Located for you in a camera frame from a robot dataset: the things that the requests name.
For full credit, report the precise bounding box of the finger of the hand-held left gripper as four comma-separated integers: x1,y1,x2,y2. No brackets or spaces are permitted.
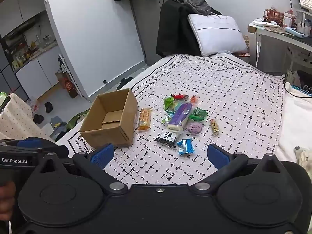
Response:
15,137,69,158

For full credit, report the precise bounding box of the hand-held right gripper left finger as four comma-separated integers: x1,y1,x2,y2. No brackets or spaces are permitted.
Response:
32,143,128,195

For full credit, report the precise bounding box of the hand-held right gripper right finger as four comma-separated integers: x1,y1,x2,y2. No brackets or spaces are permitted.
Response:
194,143,287,195

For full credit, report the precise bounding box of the gold candy bar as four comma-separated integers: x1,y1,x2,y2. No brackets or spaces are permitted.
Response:
210,118,220,136

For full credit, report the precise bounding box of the blue snack packet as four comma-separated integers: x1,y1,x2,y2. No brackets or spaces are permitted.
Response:
176,138,196,156

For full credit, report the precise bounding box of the brown cardboard box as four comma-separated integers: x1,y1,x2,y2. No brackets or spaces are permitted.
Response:
80,88,138,148

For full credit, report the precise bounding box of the pink snack packet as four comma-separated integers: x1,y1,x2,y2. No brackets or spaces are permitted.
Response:
185,121,204,135

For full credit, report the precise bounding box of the green snack packet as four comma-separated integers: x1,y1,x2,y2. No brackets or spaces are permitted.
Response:
189,107,209,121

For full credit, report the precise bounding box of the black snack packet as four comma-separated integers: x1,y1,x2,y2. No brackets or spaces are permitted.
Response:
154,129,178,149

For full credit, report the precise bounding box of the long purple snack packet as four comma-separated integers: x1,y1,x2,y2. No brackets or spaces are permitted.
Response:
167,103,193,134

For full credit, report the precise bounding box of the person's left hand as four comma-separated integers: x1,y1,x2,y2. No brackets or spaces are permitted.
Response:
0,181,16,222

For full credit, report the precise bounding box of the cream dotted cloth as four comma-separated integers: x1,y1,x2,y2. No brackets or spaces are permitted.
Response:
0,93,57,143

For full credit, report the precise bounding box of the green garment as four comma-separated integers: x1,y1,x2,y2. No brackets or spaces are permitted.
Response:
67,109,91,130

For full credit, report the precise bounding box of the orange cracker packet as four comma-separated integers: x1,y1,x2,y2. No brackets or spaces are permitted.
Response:
137,107,153,131

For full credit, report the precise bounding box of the grey kitchen base cabinet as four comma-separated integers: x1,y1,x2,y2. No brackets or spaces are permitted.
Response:
14,58,62,101

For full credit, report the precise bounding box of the white black-patterned blanket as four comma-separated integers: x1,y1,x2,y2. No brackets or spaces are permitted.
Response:
56,53,286,191

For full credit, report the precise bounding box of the brown box with red print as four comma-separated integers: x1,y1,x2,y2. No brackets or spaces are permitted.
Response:
55,72,79,99

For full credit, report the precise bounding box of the green-ended clear cake packet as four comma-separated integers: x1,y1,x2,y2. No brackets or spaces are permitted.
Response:
163,96,182,114

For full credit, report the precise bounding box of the cream plush toy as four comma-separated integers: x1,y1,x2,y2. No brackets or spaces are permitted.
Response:
293,146,312,167

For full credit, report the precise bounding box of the white quilt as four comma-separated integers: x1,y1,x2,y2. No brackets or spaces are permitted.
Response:
275,81,312,163

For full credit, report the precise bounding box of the white paper bag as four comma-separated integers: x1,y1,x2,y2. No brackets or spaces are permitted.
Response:
285,69,303,86

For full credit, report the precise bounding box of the red patterned cushion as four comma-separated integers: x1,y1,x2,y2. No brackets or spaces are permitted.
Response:
237,35,252,58

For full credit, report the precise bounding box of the white pillow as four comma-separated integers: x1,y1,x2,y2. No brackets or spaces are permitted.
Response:
187,13,248,57

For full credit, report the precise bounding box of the black jacket on chair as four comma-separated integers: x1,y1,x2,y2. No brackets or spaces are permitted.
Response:
156,0,223,58

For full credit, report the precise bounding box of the white desk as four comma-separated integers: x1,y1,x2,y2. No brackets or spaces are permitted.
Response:
248,21,312,74

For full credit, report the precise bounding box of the white remote control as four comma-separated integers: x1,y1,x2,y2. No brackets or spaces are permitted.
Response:
252,20,281,28

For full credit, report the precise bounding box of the light blue case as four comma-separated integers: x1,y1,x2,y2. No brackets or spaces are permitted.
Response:
285,27,305,38

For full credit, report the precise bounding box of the red basket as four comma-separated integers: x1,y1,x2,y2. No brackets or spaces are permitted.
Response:
263,9,285,26

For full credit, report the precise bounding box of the grey hoodie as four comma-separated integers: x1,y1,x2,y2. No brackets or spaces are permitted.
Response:
173,0,211,15

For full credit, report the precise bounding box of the white desk riser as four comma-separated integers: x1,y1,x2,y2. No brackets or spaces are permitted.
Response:
296,9,312,36

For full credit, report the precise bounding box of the white keyboard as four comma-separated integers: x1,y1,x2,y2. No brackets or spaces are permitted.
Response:
297,0,312,10

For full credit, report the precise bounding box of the grey kitchen wall cabinet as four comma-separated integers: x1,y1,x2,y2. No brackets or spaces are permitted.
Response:
0,0,47,37

